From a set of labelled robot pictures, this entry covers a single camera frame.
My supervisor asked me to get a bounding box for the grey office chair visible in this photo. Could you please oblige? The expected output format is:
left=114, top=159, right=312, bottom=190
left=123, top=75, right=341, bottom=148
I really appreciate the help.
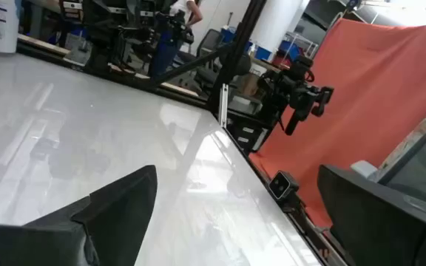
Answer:
left=194, top=28, right=253, bottom=93

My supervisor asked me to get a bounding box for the black drawer unit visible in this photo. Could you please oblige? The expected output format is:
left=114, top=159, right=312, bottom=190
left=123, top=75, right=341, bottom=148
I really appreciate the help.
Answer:
left=227, top=110, right=273, bottom=153

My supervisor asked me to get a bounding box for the black aluminium table frame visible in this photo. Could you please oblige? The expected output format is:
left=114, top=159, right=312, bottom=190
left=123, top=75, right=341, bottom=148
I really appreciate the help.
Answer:
left=16, top=0, right=351, bottom=266

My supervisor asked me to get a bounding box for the small black table camera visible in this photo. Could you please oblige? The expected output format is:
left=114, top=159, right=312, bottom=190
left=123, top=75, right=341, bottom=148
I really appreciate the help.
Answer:
left=268, top=170, right=300, bottom=201

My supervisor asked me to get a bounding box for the grey computer monitor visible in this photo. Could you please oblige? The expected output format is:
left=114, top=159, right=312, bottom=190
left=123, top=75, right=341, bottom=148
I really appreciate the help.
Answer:
left=377, top=129, right=426, bottom=210

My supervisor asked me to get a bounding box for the small white box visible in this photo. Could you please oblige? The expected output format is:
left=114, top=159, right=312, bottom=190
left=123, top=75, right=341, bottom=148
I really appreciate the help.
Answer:
left=351, top=160, right=379, bottom=181

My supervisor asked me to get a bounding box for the blue storage bin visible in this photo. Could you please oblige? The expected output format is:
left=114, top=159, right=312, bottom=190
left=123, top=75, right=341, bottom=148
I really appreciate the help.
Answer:
left=253, top=46, right=273, bottom=62
left=279, top=39, right=302, bottom=61

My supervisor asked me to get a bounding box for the orange fabric backdrop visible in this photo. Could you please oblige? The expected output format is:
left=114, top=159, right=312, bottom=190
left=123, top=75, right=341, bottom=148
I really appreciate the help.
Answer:
left=248, top=18, right=426, bottom=228

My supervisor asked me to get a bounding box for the person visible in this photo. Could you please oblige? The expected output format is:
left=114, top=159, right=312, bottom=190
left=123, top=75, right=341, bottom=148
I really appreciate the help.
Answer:
left=148, top=0, right=204, bottom=81

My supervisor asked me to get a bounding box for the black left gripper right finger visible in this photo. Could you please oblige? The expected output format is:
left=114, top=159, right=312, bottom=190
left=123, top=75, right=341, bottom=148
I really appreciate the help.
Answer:
left=318, top=165, right=426, bottom=266

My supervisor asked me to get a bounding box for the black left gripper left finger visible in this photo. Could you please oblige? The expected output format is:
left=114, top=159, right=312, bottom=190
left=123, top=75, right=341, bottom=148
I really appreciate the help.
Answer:
left=0, top=165, right=158, bottom=266

